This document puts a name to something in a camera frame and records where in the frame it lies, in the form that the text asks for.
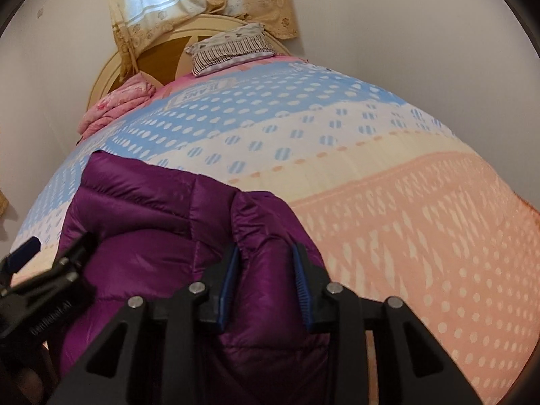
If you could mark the purple down jacket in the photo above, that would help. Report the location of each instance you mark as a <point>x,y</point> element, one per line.
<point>147,228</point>

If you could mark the striped patterned pillow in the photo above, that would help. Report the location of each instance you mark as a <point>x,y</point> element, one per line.
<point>232,48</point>

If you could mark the polka dot bedspread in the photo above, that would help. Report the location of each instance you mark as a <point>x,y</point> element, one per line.
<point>379,177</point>

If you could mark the beige floral side curtain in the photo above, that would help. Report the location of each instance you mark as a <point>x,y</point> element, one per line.
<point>2,202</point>

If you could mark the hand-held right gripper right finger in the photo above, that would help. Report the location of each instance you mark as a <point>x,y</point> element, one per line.
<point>303,291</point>

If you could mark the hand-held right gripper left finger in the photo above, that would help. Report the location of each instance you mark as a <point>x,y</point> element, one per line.
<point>228,291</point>

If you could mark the cream wooden headboard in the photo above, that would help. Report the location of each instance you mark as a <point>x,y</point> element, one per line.
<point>168,42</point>

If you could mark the folded pink quilt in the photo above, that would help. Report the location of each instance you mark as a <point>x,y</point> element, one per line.
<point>118,101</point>

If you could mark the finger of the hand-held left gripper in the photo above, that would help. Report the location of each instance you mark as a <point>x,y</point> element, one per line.
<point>69,257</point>
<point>23,251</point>

